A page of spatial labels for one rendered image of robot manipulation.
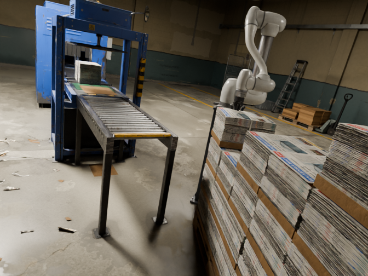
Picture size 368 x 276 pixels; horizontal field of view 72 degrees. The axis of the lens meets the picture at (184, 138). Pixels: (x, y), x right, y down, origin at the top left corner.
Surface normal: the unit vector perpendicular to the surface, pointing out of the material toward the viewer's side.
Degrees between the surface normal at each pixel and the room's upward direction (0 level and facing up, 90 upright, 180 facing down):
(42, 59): 90
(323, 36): 90
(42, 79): 90
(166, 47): 90
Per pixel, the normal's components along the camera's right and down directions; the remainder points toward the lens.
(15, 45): 0.49, 0.36
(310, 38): -0.85, 0.02
